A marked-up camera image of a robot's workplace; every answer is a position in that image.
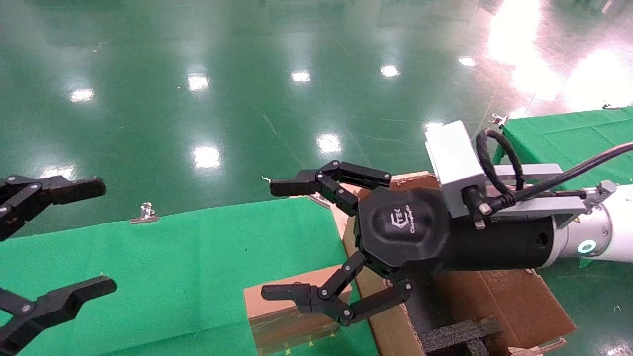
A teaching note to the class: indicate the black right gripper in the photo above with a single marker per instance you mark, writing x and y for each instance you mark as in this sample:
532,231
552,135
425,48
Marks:
400,227

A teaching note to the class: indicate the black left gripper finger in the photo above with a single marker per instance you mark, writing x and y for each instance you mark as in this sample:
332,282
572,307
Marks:
64,299
74,190

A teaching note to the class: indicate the small cardboard box with hole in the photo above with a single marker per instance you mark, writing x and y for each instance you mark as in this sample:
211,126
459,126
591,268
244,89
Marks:
287,333

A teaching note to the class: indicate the large open cardboard carton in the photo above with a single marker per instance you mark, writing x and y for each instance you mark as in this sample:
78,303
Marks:
514,301

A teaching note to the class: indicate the silver metal binder clip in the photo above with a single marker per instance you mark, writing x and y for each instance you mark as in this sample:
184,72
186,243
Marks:
607,106
318,200
146,213
499,119

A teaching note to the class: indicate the green table cloth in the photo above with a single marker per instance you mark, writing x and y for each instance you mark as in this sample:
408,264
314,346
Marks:
198,272
568,138

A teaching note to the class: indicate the black foam packing block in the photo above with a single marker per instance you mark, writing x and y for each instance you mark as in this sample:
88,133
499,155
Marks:
455,337

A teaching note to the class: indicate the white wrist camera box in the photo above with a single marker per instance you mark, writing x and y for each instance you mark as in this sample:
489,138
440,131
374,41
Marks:
452,158

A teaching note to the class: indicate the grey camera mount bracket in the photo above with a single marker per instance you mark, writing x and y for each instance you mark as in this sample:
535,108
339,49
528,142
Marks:
544,205

